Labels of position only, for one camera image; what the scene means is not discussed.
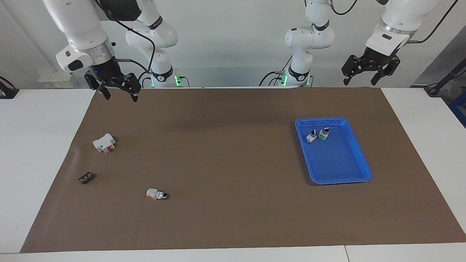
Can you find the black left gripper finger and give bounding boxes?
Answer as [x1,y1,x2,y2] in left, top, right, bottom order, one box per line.
[341,55,367,86]
[371,58,401,86]

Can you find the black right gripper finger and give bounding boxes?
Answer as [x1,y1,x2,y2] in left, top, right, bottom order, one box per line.
[122,73,142,102]
[84,72,111,100]

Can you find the white cardboard box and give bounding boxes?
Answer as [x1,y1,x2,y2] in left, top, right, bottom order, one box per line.
[38,71,74,89]

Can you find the white circuit breaker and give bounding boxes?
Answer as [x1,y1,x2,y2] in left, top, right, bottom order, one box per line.
[92,133,117,154]

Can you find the black stand pole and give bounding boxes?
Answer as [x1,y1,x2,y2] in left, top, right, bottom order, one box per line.
[424,67,466,97]

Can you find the black table clamp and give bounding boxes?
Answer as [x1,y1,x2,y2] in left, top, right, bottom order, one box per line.
[0,76,20,100]

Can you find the blue plastic tray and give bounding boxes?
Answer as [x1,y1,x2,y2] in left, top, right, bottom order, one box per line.
[295,117,373,186]

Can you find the brown table mat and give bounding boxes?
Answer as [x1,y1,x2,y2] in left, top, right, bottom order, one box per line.
[20,87,466,254]

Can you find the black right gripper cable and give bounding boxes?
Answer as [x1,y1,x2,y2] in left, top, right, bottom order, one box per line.
[95,0,156,83]

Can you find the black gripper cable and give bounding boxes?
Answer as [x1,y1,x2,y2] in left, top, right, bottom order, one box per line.
[407,0,459,44]
[95,0,156,83]

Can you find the black arm joint cable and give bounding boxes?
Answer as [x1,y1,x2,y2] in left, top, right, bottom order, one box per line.
[329,0,360,16]

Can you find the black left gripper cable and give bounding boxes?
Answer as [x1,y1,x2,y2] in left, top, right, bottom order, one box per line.
[407,0,459,44]

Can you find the black arm base cables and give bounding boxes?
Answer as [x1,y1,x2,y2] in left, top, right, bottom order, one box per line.
[259,55,292,87]

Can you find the blue metal frame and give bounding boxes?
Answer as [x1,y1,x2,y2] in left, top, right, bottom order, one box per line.
[449,100,466,128]

